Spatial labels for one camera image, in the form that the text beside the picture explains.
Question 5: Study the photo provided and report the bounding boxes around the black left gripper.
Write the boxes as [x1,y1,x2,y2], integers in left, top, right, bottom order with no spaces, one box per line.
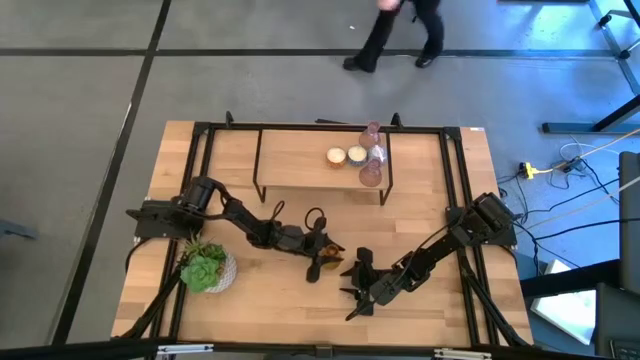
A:
[278,215,346,284]

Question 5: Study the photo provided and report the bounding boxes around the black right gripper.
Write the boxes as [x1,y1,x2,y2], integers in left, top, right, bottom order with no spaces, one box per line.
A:
[340,247,405,321]

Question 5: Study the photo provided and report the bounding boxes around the amber glass candlestick holder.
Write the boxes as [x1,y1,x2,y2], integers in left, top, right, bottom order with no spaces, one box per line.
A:
[319,243,345,271]

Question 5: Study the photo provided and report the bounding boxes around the pink glass candlestick holder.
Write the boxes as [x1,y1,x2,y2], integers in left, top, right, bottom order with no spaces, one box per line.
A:
[358,158,384,189]
[358,119,383,150]

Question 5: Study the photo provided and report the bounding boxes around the orange floral candle tin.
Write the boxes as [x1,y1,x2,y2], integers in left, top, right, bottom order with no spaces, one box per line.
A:
[325,146,348,170]

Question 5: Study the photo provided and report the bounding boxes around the wooden shelf black metal legs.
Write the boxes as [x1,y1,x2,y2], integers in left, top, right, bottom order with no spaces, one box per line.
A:
[251,127,393,207]

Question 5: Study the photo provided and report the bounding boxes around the green succulent in white pot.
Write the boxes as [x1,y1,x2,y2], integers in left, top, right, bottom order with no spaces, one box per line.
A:
[178,237,239,295]

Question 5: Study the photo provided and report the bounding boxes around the yellow power plug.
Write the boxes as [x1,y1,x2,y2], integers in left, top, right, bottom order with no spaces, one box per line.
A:
[518,161,545,180]

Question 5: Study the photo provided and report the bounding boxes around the white box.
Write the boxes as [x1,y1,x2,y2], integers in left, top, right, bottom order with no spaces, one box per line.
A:
[529,258,599,346]

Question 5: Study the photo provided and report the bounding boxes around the black overhead rig bar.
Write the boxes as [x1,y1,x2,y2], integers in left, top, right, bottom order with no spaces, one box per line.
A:
[0,338,640,360]

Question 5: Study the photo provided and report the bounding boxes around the person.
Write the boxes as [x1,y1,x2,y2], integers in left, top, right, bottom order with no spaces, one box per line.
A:
[342,0,446,74]

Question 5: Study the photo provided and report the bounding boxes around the black desk base bar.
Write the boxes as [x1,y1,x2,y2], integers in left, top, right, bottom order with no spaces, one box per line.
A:
[542,93,640,135]

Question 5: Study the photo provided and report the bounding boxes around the dark grey cabinet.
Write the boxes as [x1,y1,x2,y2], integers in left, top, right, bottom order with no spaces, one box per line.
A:
[594,149,640,360]

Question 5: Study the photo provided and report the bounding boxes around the grey floor object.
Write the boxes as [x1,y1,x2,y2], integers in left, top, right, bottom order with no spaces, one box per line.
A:
[0,217,39,241]

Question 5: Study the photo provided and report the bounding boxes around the silver metal bracket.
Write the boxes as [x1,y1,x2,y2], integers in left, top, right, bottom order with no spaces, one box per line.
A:
[157,343,215,357]
[433,348,494,360]

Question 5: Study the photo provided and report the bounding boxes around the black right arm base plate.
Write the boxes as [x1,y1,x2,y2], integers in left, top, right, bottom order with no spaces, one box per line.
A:
[446,207,519,247]

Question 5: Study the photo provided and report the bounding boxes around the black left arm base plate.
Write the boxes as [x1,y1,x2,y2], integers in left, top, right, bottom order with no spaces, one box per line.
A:
[125,198,201,240]

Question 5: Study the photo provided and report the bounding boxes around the grey metal desk frame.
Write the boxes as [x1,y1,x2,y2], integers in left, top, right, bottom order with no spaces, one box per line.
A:
[588,0,640,96]

